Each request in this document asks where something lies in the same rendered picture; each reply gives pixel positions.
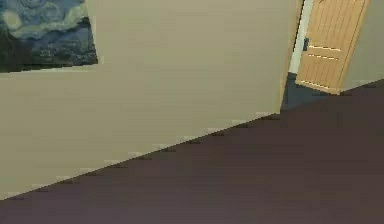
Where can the light brown wooden room door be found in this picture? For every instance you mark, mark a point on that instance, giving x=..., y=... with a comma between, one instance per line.
x=330, y=46

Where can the blue swirly night sky painting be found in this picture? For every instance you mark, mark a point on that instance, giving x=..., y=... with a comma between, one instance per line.
x=43, y=36

